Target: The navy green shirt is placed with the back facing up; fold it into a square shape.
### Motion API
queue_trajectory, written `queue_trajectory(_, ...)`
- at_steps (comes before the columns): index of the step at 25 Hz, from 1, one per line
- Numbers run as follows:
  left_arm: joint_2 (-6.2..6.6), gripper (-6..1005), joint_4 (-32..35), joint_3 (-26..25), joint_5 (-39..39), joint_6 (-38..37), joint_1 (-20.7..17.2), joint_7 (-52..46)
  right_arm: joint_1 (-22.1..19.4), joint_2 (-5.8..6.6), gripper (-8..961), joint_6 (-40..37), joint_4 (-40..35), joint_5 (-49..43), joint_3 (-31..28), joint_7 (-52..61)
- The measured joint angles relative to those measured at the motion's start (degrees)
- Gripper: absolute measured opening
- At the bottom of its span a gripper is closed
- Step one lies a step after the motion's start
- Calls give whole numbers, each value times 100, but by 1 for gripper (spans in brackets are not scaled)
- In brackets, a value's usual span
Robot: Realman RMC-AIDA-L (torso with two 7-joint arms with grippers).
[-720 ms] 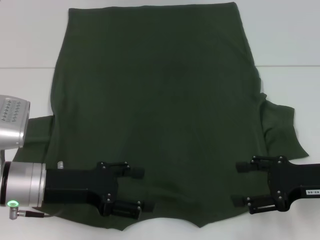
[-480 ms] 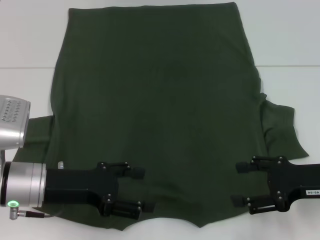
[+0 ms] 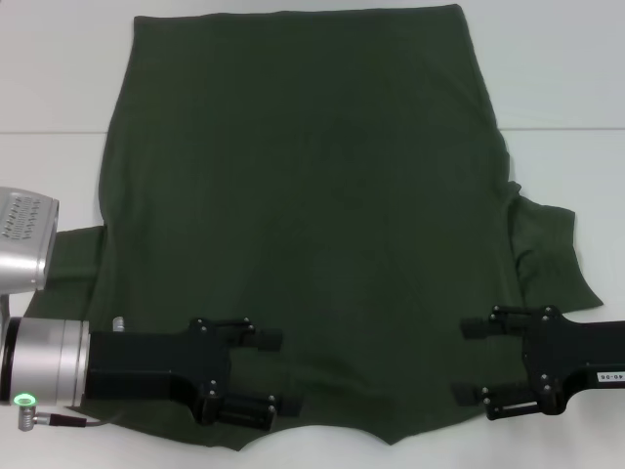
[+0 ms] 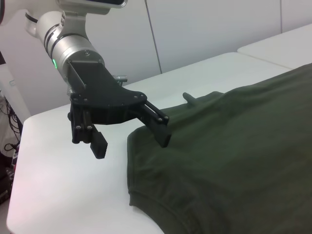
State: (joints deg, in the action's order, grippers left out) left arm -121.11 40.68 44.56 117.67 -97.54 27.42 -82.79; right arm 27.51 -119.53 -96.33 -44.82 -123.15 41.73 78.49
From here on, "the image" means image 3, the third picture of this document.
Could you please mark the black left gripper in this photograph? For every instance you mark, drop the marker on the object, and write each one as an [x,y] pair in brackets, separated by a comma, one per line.
[146,366]

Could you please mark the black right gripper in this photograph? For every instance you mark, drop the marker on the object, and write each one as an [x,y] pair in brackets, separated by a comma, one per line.
[571,352]

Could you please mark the dark green t-shirt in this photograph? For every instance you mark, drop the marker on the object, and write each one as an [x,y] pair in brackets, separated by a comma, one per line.
[312,195]

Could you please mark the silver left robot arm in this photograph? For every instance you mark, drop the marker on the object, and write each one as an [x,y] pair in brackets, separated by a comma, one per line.
[49,361]

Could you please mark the small silver round connector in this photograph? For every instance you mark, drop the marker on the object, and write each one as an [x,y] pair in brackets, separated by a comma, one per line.
[119,324]

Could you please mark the silver vented wrist camera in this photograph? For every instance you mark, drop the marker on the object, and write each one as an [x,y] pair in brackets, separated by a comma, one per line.
[24,234]

